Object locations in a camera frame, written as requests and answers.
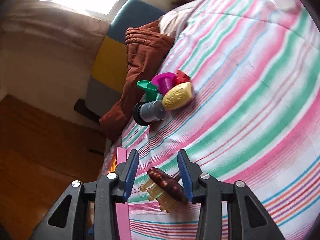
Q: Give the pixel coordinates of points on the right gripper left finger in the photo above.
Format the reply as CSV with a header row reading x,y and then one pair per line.
x,y
130,171

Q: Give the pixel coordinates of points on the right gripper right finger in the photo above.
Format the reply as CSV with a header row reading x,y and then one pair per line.
x,y
188,175

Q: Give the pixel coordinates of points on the dark brown hair claw clip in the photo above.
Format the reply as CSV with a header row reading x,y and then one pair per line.
x,y
165,189

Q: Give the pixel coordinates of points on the clear jar with black lid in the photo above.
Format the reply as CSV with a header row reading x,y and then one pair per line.
x,y
144,113

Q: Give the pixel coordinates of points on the yellow oval embossed toy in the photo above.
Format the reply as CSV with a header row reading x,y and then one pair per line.
x,y
178,96

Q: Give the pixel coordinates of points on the teal green spool toy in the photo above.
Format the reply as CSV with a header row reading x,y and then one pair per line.
x,y
151,91

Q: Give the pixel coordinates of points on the red plastic toy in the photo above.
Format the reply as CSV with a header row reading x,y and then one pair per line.
x,y
180,77

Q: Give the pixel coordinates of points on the magenta perforated cup toy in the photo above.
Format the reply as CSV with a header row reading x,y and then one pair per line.
x,y
164,82

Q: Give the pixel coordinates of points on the pink-rimmed white tray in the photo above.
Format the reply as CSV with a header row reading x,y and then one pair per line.
x,y
114,163

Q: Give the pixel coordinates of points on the grey yellow blue headboard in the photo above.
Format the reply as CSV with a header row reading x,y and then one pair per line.
x,y
109,69

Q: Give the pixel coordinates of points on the rust brown quilted blanket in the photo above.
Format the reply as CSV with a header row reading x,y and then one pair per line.
x,y
146,49

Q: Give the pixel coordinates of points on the striped bed cover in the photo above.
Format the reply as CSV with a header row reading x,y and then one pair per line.
x,y
255,115

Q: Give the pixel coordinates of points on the pale pillow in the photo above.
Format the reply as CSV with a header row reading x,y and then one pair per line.
x,y
170,23

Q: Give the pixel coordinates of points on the beige curtain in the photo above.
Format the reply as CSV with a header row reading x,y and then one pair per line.
x,y
47,29

